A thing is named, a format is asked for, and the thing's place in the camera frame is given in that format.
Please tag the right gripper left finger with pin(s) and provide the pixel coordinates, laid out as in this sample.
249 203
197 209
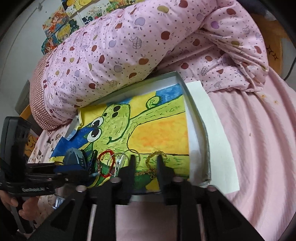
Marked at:
89 214

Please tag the person's left hand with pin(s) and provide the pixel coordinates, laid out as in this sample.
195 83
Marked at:
29 210

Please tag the grey wall panel door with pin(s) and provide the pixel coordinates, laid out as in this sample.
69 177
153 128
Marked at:
22 103

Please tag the orange-haired girl drawing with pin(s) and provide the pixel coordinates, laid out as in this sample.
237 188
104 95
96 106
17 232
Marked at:
49 44

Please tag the blond boy drawing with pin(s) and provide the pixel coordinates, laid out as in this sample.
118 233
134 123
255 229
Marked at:
66 30

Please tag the silver ring bangle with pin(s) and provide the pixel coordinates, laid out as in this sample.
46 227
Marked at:
112 157

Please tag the pink rolled apple-print quilt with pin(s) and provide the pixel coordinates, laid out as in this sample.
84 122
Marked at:
214 42

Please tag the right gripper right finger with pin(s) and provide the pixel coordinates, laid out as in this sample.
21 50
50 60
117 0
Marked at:
202 213

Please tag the reclining girl drawing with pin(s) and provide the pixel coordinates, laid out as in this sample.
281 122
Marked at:
55 21

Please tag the pink floral bed sheet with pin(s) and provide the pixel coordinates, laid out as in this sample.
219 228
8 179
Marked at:
260 127

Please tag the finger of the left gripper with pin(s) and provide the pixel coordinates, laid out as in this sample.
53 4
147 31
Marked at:
73 174

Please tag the colourful frog drawing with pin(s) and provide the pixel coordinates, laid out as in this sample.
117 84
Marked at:
145 126

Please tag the silver metal hair clip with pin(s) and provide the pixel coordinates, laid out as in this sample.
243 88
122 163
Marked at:
120 159

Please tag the moon and stars drawing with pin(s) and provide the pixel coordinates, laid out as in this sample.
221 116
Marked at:
76 6

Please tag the white doodle drawing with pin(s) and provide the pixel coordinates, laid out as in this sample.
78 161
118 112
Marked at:
92 14

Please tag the grey hair claw clip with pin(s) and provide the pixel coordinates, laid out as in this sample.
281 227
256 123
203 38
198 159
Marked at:
60 196

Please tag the orange landscape drawing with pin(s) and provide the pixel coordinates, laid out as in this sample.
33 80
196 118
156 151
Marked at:
118 4

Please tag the grey shallow tray box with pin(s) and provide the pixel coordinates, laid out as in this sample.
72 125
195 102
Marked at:
142 88

